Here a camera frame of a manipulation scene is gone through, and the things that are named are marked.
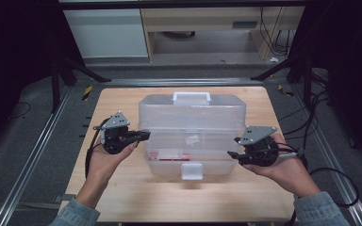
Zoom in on grey tape strip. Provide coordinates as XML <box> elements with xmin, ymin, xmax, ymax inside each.
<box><xmin>53</xmin><ymin>193</ymin><xmax>77</xmax><ymax>203</ymax></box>

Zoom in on clear plastic storage box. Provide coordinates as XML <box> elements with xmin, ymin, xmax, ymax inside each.
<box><xmin>138</xmin><ymin>90</ymin><xmax>247</xmax><ymax>182</ymax></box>

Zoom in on red and white packet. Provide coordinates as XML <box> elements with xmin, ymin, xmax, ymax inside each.
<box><xmin>148</xmin><ymin>151</ymin><xmax>191</xmax><ymax>162</ymax></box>

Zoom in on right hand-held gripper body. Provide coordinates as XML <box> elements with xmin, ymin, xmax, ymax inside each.
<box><xmin>237</xmin><ymin>125</ymin><xmax>280</xmax><ymax>168</ymax></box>

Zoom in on yellow and black tape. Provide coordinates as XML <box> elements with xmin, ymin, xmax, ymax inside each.
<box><xmin>81</xmin><ymin>85</ymin><xmax>94</xmax><ymax>103</ymax></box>
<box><xmin>277</xmin><ymin>83</ymin><xmax>295</xmax><ymax>98</ymax></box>

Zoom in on short metal floor rail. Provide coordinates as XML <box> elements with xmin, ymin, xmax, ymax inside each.
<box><xmin>106</xmin><ymin>77</ymin><xmax>266</xmax><ymax>88</ymax></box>

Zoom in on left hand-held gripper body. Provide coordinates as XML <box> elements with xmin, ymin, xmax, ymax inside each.
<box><xmin>93</xmin><ymin>110</ymin><xmax>134</xmax><ymax>155</ymax></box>

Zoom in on white paper label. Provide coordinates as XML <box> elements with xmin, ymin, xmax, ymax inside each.
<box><xmin>185</xmin><ymin>134</ymin><xmax>201</xmax><ymax>146</ymax></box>

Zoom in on left gripper braided black cable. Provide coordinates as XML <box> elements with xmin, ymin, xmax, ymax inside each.
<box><xmin>84</xmin><ymin>117</ymin><xmax>111</xmax><ymax>177</ymax></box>

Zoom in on black hanging cables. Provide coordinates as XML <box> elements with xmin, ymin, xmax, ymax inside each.
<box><xmin>258</xmin><ymin>7</ymin><xmax>296</xmax><ymax>57</ymax></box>

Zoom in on long metal floor rail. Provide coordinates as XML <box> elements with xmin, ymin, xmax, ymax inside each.
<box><xmin>290</xmin><ymin>84</ymin><xmax>362</xmax><ymax>226</ymax></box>
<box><xmin>0</xmin><ymin>86</ymin><xmax>74</xmax><ymax>226</ymax></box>

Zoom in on person's left hand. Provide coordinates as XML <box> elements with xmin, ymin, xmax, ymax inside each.
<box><xmin>86</xmin><ymin>140</ymin><xmax>140</xmax><ymax>188</ymax></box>

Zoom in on bundle of black floor cables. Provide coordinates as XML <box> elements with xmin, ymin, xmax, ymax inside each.
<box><xmin>277</xmin><ymin>89</ymin><xmax>332</xmax><ymax>141</ymax></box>

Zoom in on thin black floor cable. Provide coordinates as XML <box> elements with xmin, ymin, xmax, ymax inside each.
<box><xmin>7</xmin><ymin>101</ymin><xmax>32</xmax><ymax>121</ymax></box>

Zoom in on black metal stand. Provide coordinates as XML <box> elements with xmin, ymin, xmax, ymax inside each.
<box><xmin>50</xmin><ymin>52</ymin><xmax>113</xmax><ymax>114</ymax></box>
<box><xmin>250</xmin><ymin>51</ymin><xmax>316</xmax><ymax>109</ymax></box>

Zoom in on person's right hand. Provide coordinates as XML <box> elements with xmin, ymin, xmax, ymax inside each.
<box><xmin>242</xmin><ymin>133</ymin><xmax>322</xmax><ymax>199</ymax></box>

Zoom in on white cabinet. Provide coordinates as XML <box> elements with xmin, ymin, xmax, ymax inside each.
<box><xmin>63</xmin><ymin>8</ymin><xmax>149</xmax><ymax>59</ymax></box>

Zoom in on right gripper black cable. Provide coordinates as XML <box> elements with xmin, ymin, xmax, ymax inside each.
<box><xmin>276</xmin><ymin>141</ymin><xmax>361</xmax><ymax>226</ymax></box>

